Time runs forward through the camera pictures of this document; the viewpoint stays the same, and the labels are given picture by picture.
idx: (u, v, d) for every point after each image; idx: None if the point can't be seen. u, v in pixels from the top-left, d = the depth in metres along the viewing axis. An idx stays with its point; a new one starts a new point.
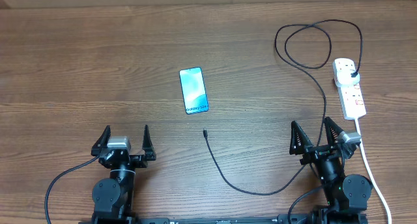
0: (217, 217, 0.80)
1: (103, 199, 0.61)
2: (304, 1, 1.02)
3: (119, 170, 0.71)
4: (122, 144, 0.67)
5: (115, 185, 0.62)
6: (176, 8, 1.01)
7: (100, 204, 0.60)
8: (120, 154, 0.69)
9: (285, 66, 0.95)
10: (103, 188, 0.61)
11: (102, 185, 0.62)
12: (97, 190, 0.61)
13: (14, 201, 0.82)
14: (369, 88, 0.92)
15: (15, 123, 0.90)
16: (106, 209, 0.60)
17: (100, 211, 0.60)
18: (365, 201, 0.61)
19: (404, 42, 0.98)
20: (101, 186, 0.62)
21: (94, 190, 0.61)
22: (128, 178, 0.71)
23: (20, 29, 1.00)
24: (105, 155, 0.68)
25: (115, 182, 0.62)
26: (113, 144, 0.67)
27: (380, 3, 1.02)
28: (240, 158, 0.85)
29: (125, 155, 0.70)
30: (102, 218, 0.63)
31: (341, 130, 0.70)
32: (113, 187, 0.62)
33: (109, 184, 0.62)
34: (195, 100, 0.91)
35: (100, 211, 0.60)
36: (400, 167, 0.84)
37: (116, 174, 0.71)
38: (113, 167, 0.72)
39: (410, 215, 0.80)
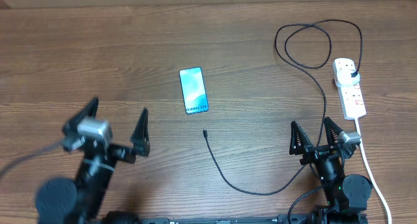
0: (217, 217, 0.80)
1: (49, 206, 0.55)
2: (304, 1, 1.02)
3: (93, 164, 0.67)
4: (96, 133, 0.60)
5: (68, 187, 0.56)
6: (176, 8, 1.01)
7: (47, 211, 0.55)
8: (94, 144, 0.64)
9: (285, 66, 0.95)
10: (48, 193, 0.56)
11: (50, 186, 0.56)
12: (42, 196, 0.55)
13: (14, 201, 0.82)
14: (369, 88, 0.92)
15: (15, 123, 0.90)
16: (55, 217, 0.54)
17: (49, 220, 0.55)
18: (365, 201, 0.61)
19: (404, 42, 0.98)
20: (49, 188, 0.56)
21: (40, 194, 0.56)
22: (98, 174, 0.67)
23: (20, 30, 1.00)
24: (74, 143, 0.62)
25: (68, 182, 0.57)
26: (86, 130, 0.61)
27: (380, 3, 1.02)
28: (240, 158, 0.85)
29: (100, 146, 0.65)
30: None
31: (341, 130, 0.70)
32: (66, 189, 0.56)
33: (60, 185, 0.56)
34: (195, 100, 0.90)
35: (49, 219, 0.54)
36: (400, 168, 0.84)
37: (88, 168, 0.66)
38: (87, 157, 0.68)
39: (409, 215, 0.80)
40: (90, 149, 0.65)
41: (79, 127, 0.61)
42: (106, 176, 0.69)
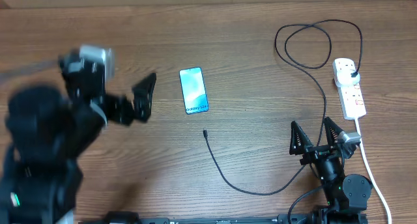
0: (217, 218, 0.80)
1: (24, 114, 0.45)
2: (304, 2, 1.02)
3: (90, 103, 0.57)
4: (100, 54, 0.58)
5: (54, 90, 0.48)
6: (176, 8, 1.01)
7: (17, 124, 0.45)
8: (92, 70, 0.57)
9: (285, 66, 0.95)
10: (32, 96, 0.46)
11: (28, 91, 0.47)
12: (23, 98, 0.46)
13: None
14: (369, 88, 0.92)
15: None
16: (28, 120, 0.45)
17: (19, 123, 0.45)
18: (365, 201, 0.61)
19: (404, 42, 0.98)
20: (21, 96, 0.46)
21: (14, 98, 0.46)
22: (90, 112, 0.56)
23: (20, 30, 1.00)
24: (73, 63, 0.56)
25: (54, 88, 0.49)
26: (88, 53, 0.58)
27: (380, 3, 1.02)
28: (240, 158, 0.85)
29: (98, 74, 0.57)
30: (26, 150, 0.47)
31: (341, 130, 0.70)
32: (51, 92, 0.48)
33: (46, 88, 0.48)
34: (195, 100, 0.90)
35: (22, 127, 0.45)
36: (400, 168, 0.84)
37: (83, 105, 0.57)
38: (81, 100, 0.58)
39: (409, 215, 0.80)
40: (86, 77, 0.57)
41: (79, 51, 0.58)
42: (95, 123, 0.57)
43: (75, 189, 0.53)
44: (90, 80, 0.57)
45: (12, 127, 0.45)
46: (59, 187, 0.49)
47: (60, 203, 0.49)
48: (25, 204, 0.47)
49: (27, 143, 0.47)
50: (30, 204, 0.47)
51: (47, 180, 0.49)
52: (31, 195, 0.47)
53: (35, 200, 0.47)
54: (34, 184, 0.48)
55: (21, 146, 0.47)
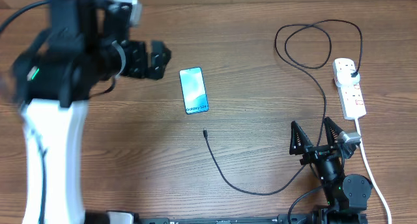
0: (217, 218, 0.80)
1: (60, 1, 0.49)
2: (304, 2, 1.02)
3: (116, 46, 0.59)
4: (130, 1, 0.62)
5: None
6: (176, 8, 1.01)
7: (55, 12, 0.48)
8: (124, 8, 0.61)
9: (285, 66, 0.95)
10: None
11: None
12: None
13: (15, 201, 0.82)
14: (369, 88, 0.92)
15: (15, 123, 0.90)
16: (65, 2, 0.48)
17: (55, 9, 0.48)
18: (365, 201, 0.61)
19: (404, 42, 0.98)
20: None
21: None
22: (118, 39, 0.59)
23: (20, 29, 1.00)
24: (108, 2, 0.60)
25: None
26: None
27: (380, 3, 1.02)
28: (240, 158, 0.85)
29: (128, 14, 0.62)
30: (53, 43, 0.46)
31: (341, 130, 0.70)
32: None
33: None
34: (195, 99, 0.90)
35: (58, 12, 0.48)
36: (400, 168, 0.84)
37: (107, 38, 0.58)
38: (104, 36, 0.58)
39: (409, 215, 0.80)
40: (122, 20, 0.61)
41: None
42: (116, 58, 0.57)
43: (79, 96, 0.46)
44: (111, 28, 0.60)
45: (51, 10, 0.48)
46: (75, 73, 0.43)
47: (77, 83, 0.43)
48: (40, 79, 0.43)
49: (64, 23, 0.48)
50: (45, 66, 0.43)
51: (60, 63, 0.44)
52: (45, 71, 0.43)
53: (49, 72, 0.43)
54: (52, 68, 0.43)
55: (53, 40, 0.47)
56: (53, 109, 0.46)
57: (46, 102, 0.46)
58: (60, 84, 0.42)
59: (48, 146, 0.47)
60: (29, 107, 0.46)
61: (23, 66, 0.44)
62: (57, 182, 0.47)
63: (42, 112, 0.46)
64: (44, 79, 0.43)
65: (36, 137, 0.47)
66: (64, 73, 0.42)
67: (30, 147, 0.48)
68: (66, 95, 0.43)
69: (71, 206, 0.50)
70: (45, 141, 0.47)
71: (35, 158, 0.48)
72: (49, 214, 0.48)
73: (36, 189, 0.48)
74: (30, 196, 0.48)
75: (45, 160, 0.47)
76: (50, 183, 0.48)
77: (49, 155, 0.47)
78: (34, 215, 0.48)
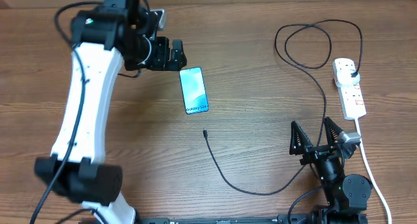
0: (217, 218, 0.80)
1: None
2: (304, 2, 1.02)
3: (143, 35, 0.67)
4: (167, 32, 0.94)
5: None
6: (176, 8, 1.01)
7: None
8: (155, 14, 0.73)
9: (285, 66, 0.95)
10: None
11: None
12: None
13: (14, 201, 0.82)
14: (369, 88, 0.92)
15: (15, 123, 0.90)
16: None
17: None
18: (365, 201, 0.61)
19: (404, 42, 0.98)
20: None
21: None
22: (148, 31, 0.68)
23: (20, 29, 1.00)
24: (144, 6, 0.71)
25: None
26: None
27: (380, 3, 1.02)
28: (240, 158, 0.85)
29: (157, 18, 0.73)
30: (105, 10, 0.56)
31: (341, 130, 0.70)
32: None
33: None
34: (195, 100, 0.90)
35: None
36: (400, 168, 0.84)
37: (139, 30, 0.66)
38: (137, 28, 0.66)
39: (410, 215, 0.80)
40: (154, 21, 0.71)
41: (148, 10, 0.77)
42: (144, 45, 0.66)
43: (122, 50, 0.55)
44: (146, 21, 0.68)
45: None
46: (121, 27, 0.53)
47: (121, 36, 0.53)
48: (94, 25, 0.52)
49: (113, 1, 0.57)
50: (100, 16, 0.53)
51: (110, 17, 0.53)
52: (98, 20, 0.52)
53: (103, 19, 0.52)
54: (104, 20, 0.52)
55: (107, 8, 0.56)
56: (98, 50, 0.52)
57: (94, 43, 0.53)
58: (109, 32, 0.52)
59: (91, 75, 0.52)
60: (80, 47, 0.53)
61: (81, 16, 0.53)
62: (92, 109, 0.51)
63: (90, 49, 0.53)
64: (97, 28, 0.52)
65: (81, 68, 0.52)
66: (113, 27, 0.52)
67: (74, 83, 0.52)
68: (113, 38, 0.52)
69: (98, 141, 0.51)
70: (89, 71, 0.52)
71: (77, 90, 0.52)
72: (79, 140, 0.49)
73: (71, 117, 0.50)
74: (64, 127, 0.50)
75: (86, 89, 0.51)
76: (86, 112, 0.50)
77: (90, 84, 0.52)
78: (64, 142, 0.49)
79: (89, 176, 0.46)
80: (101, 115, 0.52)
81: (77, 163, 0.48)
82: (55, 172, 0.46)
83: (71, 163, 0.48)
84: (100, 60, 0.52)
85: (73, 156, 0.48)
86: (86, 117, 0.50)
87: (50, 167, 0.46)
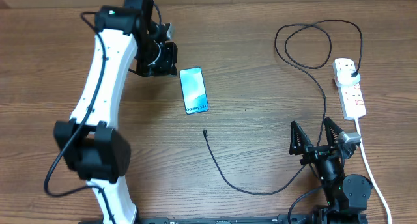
0: (217, 218, 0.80)
1: None
2: (303, 2, 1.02)
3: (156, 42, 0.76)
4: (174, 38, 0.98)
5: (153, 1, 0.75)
6: (176, 8, 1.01)
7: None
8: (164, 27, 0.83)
9: (285, 66, 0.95)
10: None
11: None
12: None
13: (14, 201, 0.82)
14: (369, 88, 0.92)
15: (15, 123, 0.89)
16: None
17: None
18: (365, 201, 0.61)
19: (403, 42, 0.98)
20: None
21: None
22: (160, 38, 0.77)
23: (20, 29, 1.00)
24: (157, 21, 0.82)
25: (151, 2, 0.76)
26: None
27: (380, 3, 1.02)
28: (240, 158, 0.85)
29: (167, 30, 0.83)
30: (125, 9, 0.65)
31: (341, 130, 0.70)
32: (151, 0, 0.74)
33: None
34: (195, 100, 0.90)
35: None
36: (400, 168, 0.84)
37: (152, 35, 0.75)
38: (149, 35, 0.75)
39: (410, 215, 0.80)
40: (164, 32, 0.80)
41: None
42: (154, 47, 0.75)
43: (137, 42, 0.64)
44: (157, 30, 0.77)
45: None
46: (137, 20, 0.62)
47: (137, 28, 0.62)
48: (115, 16, 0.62)
49: (131, 4, 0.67)
50: (120, 10, 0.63)
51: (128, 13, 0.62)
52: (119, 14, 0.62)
53: (123, 13, 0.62)
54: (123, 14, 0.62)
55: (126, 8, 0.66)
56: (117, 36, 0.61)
57: (113, 29, 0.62)
58: (128, 22, 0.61)
59: (111, 55, 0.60)
60: (102, 32, 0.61)
61: (104, 10, 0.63)
62: (110, 83, 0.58)
63: (111, 34, 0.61)
64: (118, 19, 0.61)
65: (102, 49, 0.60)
66: (131, 20, 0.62)
67: (95, 60, 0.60)
68: (131, 27, 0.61)
69: (113, 111, 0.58)
70: (109, 51, 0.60)
71: (97, 66, 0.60)
72: (97, 107, 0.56)
73: (91, 88, 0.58)
74: (84, 96, 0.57)
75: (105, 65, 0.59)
76: (104, 84, 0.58)
77: (109, 62, 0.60)
78: (83, 107, 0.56)
79: (103, 139, 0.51)
80: (116, 90, 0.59)
81: (94, 126, 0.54)
82: (73, 134, 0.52)
83: (88, 125, 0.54)
84: (118, 42, 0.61)
85: (91, 120, 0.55)
86: (104, 88, 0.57)
87: (70, 126, 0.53)
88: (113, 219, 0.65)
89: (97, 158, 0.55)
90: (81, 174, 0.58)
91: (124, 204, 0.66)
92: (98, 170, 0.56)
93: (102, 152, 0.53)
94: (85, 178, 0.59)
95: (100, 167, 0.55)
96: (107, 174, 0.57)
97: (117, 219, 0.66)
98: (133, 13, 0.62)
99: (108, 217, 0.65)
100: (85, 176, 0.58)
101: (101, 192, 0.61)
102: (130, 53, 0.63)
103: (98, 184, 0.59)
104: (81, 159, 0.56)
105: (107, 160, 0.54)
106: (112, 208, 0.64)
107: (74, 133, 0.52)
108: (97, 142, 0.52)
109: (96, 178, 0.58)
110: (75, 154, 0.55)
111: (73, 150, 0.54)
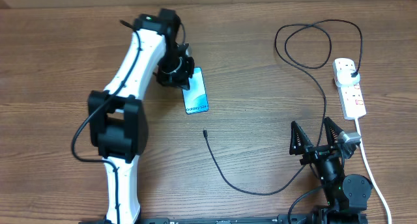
0: (217, 218, 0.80)
1: None
2: (303, 2, 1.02)
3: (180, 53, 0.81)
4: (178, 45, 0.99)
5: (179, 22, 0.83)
6: (176, 8, 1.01)
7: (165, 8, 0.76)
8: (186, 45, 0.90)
9: (285, 66, 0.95)
10: None
11: None
12: None
13: (14, 201, 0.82)
14: (369, 88, 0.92)
15: (15, 123, 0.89)
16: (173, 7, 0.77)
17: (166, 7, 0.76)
18: (365, 201, 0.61)
19: (403, 42, 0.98)
20: None
21: None
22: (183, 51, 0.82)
23: (20, 29, 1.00)
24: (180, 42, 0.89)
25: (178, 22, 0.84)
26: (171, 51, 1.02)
27: (380, 3, 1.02)
28: (240, 158, 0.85)
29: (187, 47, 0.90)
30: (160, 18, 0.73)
31: (341, 130, 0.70)
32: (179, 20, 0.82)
33: None
34: (195, 100, 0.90)
35: (163, 9, 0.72)
36: (400, 168, 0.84)
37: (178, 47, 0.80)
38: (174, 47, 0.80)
39: (410, 215, 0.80)
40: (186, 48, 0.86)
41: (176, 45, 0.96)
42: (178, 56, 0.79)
43: (165, 45, 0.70)
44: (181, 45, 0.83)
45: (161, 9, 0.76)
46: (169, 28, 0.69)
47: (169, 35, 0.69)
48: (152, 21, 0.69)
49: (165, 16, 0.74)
50: (156, 18, 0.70)
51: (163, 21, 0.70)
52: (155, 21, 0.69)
53: (158, 20, 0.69)
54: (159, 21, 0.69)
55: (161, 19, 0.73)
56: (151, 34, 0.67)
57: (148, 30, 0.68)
58: (162, 27, 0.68)
59: (144, 46, 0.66)
60: (139, 30, 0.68)
61: (142, 17, 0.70)
62: (142, 70, 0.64)
63: (146, 31, 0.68)
64: (152, 23, 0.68)
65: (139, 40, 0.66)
66: (164, 27, 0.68)
67: (130, 51, 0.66)
68: (163, 31, 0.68)
69: (139, 93, 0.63)
70: (143, 44, 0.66)
71: (131, 54, 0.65)
72: (129, 84, 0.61)
73: (124, 71, 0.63)
74: (118, 75, 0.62)
75: (139, 55, 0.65)
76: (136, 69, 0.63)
77: (143, 53, 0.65)
78: (116, 83, 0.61)
79: (133, 111, 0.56)
80: (144, 78, 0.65)
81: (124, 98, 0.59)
82: (105, 101, 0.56)
83: (119, 98, 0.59)
84: (152, 38, 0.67)
85: (122, 94, 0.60)
86: (136, 73, 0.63)
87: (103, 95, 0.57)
88: (118, 208, 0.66)
89: (120, 131, 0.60)
90: (101, 148, 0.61)
91: (131, 195, 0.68)
92: (120, 144, 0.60)
93: (128, 123, 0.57)
94: (104, 152, 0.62)
95: (121, 140, 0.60)
96: (125, 150, 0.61)
97: (121, 210, 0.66)
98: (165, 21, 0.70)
99: (113, 205, 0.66)
100: (103, 152, 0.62)
101: (113, 172, 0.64)
102: (159, 52, 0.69)
103: (114, 163, 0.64)
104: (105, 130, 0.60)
105: (131, 133, 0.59)
106: (120, 196, 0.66)
107: (106, 101, 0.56)
108: (126, 112, 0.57)
109: (114, 155, 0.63)
110: (101, 125, 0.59)
111: (101, 119, 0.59)
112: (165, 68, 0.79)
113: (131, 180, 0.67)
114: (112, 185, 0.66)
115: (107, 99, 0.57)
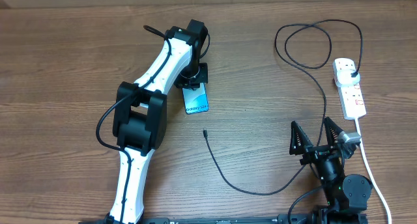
0: (217, 218, 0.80)
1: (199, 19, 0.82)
2: (303, 2, 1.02)
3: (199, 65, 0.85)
4: None
5: None
6: (176, 8, 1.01)
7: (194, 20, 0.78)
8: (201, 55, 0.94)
9: (285, 65, 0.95)
10: None
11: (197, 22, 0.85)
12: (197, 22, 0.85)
13: (14, 201, 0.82)
14: (369, 88, 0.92)
15: (15, 123, 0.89)
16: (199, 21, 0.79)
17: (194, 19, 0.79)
18: (365, 201, 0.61)
19: (403, 42, 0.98)
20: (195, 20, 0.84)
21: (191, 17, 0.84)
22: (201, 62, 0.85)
23: (20, 29, 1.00)
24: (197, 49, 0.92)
25: None
26: None
27: (380, 3, 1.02)
28: (240, 158, 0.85)
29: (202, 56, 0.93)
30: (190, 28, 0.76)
31: (341, 130, 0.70)
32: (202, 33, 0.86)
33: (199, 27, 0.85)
34: (195, 100, 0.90)
35: (194, 22, 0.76)
36: (400, 168, 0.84)
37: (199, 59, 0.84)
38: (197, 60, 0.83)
39: (410, 215, 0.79)
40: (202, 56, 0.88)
41: None
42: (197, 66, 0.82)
43: (191, 56, 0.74)
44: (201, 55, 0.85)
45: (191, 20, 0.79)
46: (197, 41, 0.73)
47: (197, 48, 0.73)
48: (183, 33, 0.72)
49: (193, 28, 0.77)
50: (186, 30, 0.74)
51: (194, 34, 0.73)
52: (186, 32, 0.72)
53: (188, 32, 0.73)
54: (189, 32, 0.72)
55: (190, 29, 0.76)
56: (181, 44, 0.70)
57: (179, 39, 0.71)
58: (192, 38, 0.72)
59: (174, 53, 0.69)
60: (171, 37, 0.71)
61: (174, 27, 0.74)
62: (169, 71, 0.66)
63: (177, 39, 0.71)
64: (184, 33, 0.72)
65: (169, 47, 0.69)
66: (194, 38, 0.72)
67: (160, 55, 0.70)
68: (192, 42, 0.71)
69: (165, 92, 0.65)
70: (173, 50, 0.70)
71: (161, 58, 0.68)
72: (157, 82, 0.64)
73: (154, 69, 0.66)
74: (148, 72, 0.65)
75: (168, 58, 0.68)
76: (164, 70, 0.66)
77: (171, 57, 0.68)
78: (145, 79, 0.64)
79: (157, 103, 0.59)
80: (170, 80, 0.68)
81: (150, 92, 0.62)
82: (133, 93, 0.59)
83: (146, 91, 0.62)
84: (181, 45, 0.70)
85: (150, 88, 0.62)
86: (164, 73, 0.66)
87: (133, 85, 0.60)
88: (124, 203, 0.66)
89: (142, 124, 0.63)
90: (121, 137, 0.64)
91: (139, 193, 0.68)
92: (139, 136, 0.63)
93: (152, 116, 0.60)
94: (123, 142, 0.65)
95: (142, 132, 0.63)
96: (144, 142, 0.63)
97: (126, 206, 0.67)
98: (195, 33, 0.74)
99: (120, 199, 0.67)
100: (123, 140, 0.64)
101: (128, 163, 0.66)
102: (186, 60, 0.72)
103: (129, 154, 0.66)
104: (128, 120, 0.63)
105: (151, 127, 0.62)
106: (128, 189, 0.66)
107: (135, 92, 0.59)
108: (152, 105, 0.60)
109: (131, 146, 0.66)
110: (126, 115, 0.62)
111: (126, 109, 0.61)
112: (186, 73, 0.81)
113: (143, 176, 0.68)
114: (123, 178, 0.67)
115: (135, 90, 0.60)
